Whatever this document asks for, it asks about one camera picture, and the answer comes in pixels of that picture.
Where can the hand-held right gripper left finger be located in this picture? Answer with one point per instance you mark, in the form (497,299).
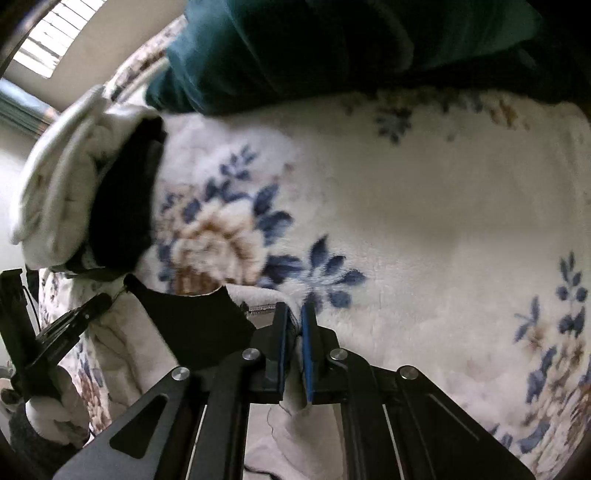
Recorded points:
(282,350)

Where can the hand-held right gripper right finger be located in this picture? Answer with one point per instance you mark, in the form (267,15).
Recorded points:
(308,355)

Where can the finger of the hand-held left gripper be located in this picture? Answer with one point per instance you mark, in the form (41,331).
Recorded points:
(76,318)

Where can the small white garment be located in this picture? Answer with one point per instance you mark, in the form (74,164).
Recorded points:
(295,438)

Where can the small black garment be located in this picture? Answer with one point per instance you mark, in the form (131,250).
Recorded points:
(198,323)

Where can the folded white clothes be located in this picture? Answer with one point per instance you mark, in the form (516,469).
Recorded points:
(64,175)

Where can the person's left hand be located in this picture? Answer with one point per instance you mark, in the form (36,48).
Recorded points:
(57,406)

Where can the folded black cloth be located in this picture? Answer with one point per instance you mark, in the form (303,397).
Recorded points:
(122,207)

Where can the white floral fleece blanket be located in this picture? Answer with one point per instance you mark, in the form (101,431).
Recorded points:
(415,230)

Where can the bright window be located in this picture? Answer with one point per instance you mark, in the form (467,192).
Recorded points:
(51,32)

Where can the dark teal cloth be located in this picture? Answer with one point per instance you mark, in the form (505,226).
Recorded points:
(323,50)

